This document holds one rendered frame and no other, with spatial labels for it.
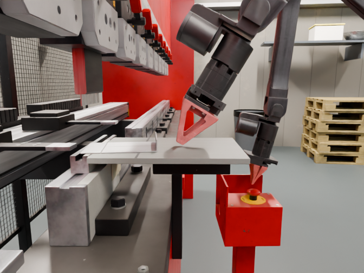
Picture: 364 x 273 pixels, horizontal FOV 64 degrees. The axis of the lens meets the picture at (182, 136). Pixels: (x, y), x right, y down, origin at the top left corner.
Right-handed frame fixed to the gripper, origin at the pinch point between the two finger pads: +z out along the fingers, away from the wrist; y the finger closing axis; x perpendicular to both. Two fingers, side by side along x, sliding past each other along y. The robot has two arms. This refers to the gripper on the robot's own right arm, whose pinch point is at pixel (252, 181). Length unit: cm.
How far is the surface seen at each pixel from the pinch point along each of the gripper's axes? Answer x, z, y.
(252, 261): 8.2, 23.2, -4.5
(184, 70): -179, -36, 26
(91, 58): 36, -26, 47
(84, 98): 39, -19, 47
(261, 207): 14.9, 2.4, 0.8
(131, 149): 39, -12, 37
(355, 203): -163, 45, -160
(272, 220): 15.0, 5.3, -3.4
